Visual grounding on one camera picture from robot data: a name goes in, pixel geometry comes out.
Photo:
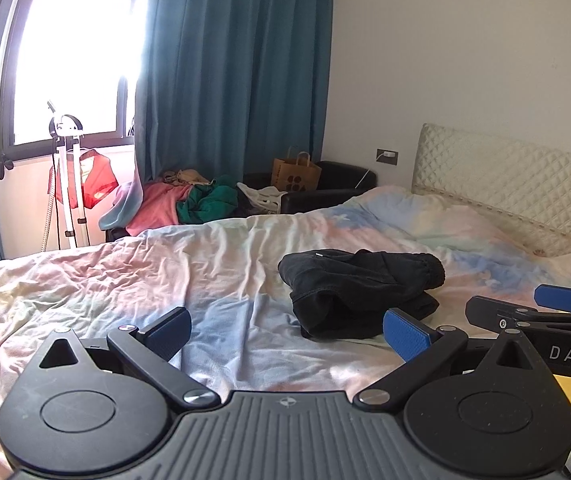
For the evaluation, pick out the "wall socket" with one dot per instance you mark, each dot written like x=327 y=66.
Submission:
x=387 y=156

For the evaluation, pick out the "brown paper bag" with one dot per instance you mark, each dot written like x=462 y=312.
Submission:
x=295 y=172

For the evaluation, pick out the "white tripod stand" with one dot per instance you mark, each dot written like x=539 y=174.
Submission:
x=67 y=185

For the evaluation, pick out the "black armchair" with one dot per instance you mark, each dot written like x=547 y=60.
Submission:
x=338 y=176

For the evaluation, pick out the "window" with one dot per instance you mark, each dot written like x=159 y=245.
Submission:
x=75 y=50

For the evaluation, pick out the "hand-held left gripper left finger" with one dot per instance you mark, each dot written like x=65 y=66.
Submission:
x=170 y=331

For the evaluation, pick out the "wide teal curtain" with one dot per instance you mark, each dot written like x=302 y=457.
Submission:
x=235 y=70

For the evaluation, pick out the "beige cloth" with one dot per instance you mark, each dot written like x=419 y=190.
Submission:
x=185 y=176

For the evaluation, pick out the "pastel pillow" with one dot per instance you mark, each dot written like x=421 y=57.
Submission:
x=390 y=201

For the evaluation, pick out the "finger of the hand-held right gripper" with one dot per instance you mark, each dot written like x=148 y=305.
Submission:
x=563 y=298
x=495 y=310

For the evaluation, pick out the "green cloth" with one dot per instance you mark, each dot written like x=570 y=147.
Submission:
x=210 y=202

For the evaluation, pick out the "quilted cream headboard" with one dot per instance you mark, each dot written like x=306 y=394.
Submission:
x=505 y=180

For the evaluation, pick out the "red bag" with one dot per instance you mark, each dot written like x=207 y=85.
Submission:
x=97 y=180

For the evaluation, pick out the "light blue cloth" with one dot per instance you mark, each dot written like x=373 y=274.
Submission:
x=115 y=210

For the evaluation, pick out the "white cloth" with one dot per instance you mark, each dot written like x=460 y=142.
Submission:
x=263 y=197

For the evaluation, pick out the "black garment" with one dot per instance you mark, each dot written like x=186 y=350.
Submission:
x=360 y=285

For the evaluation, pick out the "pink cloth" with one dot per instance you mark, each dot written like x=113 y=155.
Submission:
x=158 y=205

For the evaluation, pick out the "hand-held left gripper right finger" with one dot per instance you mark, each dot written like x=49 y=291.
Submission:
x=408 y=332

